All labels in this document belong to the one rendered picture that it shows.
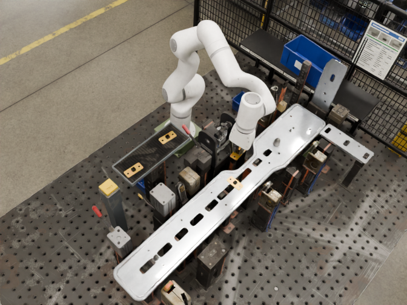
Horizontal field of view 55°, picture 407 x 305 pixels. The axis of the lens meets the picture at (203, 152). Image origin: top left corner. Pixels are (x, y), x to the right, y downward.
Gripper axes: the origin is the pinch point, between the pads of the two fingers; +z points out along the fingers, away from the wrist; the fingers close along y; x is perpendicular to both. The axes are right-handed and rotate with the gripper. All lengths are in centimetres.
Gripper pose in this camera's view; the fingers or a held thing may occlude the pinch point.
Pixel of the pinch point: (238, 149)
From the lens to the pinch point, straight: 175.0
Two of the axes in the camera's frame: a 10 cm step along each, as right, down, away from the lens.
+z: -0.9, 6.0, 8.0
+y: 8.0, 5.2, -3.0
